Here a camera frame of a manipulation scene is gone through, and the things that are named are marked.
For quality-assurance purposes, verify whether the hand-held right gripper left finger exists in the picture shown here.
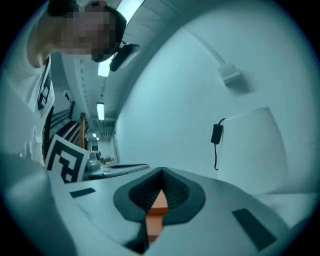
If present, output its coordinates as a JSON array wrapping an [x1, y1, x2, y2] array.
[[47, 166, 164, 256]]

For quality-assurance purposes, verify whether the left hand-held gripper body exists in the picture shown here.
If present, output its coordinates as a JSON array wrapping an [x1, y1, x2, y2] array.
[[44, 134, 105, 185]]

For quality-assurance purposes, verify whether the person's head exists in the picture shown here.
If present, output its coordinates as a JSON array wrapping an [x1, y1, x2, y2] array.
[[26, 0, 127, 68]]

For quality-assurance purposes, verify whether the orange cardboard box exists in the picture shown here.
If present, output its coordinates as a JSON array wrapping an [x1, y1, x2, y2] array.
[[145, 189, 169, 243]]

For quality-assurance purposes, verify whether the white round table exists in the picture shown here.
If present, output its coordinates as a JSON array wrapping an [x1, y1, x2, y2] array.
[[257, 192, 320, 228]]

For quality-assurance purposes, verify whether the black head camera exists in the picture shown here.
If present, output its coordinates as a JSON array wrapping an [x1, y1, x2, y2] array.
[[109, 43, 141, 73]]

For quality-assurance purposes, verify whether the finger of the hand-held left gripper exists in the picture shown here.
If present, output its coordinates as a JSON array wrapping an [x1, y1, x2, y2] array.
[[102, 163, 151, 176]]

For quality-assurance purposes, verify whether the narrow ceiling light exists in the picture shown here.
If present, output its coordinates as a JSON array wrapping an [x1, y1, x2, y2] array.
[[96, 101, 105, 121]]

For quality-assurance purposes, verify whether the black power adapter with cable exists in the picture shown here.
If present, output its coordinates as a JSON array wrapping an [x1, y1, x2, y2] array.
[[210, 117, 227, 171]]

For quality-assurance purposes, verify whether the white table lamp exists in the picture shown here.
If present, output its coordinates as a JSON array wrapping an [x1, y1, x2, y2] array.
[[219, 106, 288, 196]]

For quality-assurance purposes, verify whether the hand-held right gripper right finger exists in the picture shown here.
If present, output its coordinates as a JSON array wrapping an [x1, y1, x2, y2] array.
[[149, 166, 291, 256]]

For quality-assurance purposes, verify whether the wooden staircase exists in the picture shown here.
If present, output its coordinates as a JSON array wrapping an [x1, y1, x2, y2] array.
[[43, 99, 90, 161]]

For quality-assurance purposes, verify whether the person's white shirt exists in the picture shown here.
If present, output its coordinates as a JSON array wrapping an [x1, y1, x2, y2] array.
[[0, 54, 56, 168]]

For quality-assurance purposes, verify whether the long curved ceiling light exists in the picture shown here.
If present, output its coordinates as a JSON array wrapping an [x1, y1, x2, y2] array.
[[96, 0, 145, 78]]

